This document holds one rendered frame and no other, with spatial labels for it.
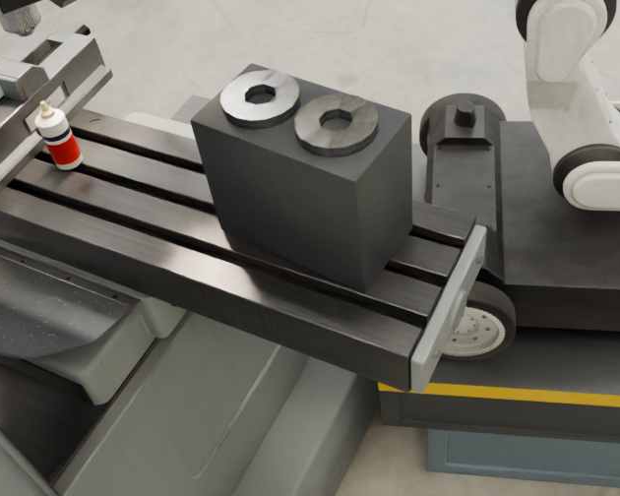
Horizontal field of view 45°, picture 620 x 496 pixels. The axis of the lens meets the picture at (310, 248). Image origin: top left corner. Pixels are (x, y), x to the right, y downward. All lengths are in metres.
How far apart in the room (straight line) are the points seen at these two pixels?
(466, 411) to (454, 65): 1.57
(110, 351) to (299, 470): 0.68
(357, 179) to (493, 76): 2.07
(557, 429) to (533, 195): 0.48
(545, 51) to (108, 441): 0.86
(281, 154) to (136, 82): 2.23
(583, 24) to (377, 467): 1.10
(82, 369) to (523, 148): 1.02
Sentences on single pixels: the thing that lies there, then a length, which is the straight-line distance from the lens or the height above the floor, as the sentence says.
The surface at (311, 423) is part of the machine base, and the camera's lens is 1.68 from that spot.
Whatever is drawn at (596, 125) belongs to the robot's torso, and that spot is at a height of 0.79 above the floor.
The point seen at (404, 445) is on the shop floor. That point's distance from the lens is 1.87.
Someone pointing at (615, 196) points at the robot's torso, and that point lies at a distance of 1.45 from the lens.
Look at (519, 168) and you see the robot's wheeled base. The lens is 1.62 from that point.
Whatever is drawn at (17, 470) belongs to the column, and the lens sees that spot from 0.95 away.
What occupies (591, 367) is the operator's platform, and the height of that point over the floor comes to 0.40.
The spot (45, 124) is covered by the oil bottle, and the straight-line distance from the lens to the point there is 1.11.
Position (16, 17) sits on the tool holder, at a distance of 0.98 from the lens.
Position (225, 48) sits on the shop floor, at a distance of 3.07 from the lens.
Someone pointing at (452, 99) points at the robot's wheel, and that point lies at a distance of 1.74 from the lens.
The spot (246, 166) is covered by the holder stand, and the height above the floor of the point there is 1.11.
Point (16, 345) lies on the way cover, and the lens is 0.95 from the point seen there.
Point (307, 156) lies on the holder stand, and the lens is 0.79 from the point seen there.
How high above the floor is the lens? 1.68
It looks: 49 degrees down
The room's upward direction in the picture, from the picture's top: 9 degrees counter-clockwise
